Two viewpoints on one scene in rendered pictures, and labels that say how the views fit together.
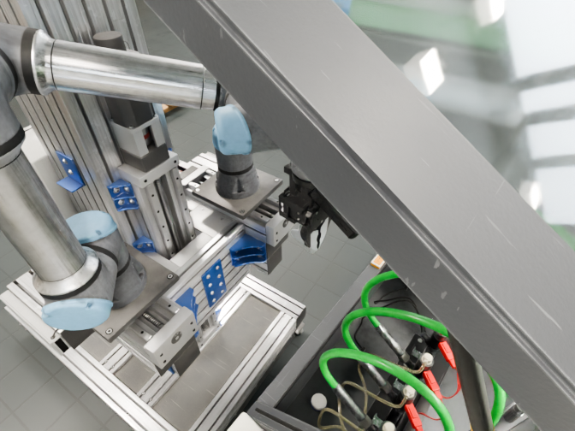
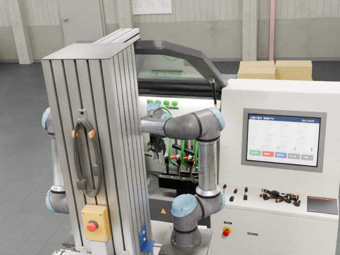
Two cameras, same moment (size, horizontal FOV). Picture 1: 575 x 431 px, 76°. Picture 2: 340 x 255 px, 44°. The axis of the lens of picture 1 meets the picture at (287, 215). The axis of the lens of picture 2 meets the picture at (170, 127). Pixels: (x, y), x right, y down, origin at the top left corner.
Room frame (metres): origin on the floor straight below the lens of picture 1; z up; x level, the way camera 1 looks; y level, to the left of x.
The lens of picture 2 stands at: (1.14, 2.03, 2.33)
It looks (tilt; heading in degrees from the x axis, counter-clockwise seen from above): 22 degrees down; 251
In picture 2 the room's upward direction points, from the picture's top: 4 degrees counter-clockwise
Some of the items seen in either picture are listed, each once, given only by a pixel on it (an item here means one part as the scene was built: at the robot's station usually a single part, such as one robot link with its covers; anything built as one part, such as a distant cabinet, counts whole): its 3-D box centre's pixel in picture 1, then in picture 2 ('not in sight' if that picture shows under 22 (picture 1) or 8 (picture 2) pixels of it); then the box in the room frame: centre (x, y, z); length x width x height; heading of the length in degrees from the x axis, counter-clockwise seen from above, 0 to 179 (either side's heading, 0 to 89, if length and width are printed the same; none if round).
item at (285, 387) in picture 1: (337, 326); (156, 208); (0.54, -0.14, 0.87); 0.62 x 0.04 x 0.16; 141
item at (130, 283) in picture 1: (110, 273); (185, 232); (0.57, 0.45, 1.09); 0.15 x 0.15 x 0.10
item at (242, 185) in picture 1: (236, 173); not in sight; (0.98, 0.17, 1.09); 0.15 x 0.15 x 0.10
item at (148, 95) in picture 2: not in sight; (176, 96); (0.22, -0.53, 1.43); 0.54 x 0.03 x 0.02; 141
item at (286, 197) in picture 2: not in sight; (280, 195); (-0.09, 0.25, 1.01); 0.23 x 0.11 x 0.06; 141
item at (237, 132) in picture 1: (251, 123); (160, 119); (0.53, 0.06, 1.53); 0.11 x 0.11 x 0.08; 11
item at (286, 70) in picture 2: not in sight; (274, 79); (-2.79, -3.93, 0.22); 1.29 x 0.85 x 0.45; 145
